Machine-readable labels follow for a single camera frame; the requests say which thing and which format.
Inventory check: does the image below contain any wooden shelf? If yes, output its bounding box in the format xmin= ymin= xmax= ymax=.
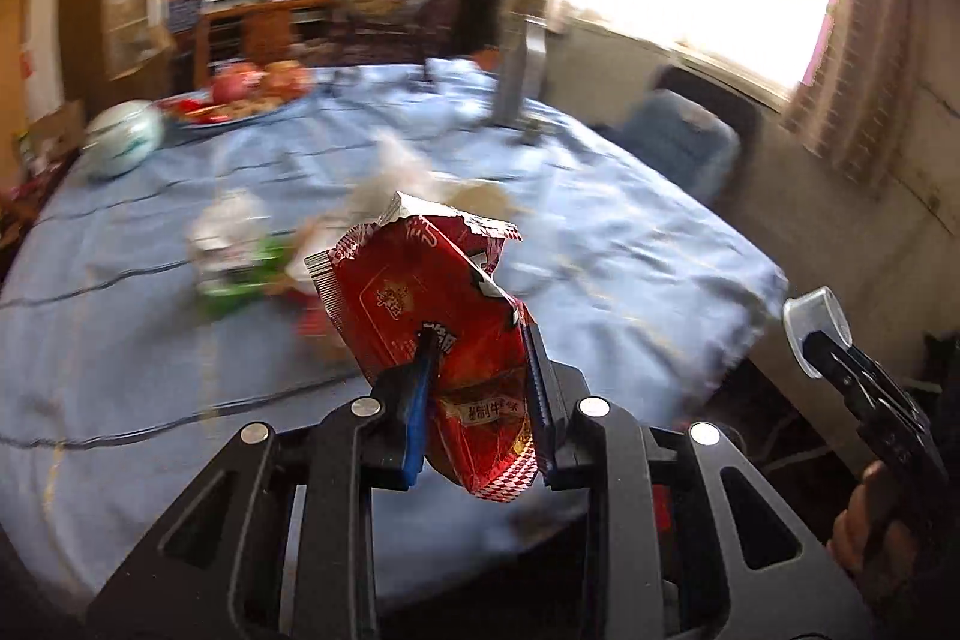
xmin=169 ymin=0 xmax=335 ymax=67

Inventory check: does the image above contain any person's right hand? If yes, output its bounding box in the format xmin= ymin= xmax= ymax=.
xmin=827 ymin=458 xmax=931 ymax=605

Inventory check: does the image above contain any green label plastic bottle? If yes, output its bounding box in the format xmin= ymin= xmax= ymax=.
xmin=187 ymin=190 xmax=293 ymax=319

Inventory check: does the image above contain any grey upright box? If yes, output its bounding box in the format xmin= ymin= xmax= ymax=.
xmin=487 ymin=14 xmax=548 ymax=145

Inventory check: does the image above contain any red and brown packet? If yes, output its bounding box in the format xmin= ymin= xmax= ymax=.
xmin=295 ymin=212 xmax=353 ymax=365

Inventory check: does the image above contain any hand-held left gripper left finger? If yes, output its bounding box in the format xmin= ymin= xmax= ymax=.
xmin=86 ymin=321 xmax=447 ymax=640

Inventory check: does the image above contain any crumpled white tissue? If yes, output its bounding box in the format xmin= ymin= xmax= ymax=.
xmin=351 ymin=128 xmax=437 ymax=221

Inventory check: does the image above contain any teal round tin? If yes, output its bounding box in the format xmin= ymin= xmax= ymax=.
xmin=82 ymin=98 xmax=166 ymax=184

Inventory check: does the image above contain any blue cushioned chair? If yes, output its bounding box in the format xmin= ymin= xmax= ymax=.
xmin=619 ymin=66 xmax=762 ymax=206

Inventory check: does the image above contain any cardboard box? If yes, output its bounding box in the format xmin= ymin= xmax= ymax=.
xmin=15 ymin=100 xmax=85 ymax=180

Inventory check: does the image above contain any plate of fruit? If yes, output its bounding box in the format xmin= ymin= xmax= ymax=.
xmin=154 ymin=59 xmax=316 ymax=127

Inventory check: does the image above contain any red snack wrapper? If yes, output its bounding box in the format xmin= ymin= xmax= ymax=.
xmin=304 ymin=190 xmax=542 ymax=506

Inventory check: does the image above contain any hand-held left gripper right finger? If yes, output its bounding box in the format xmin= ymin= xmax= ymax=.
xmin=523 ymin=323 xmax=876 ymax=640

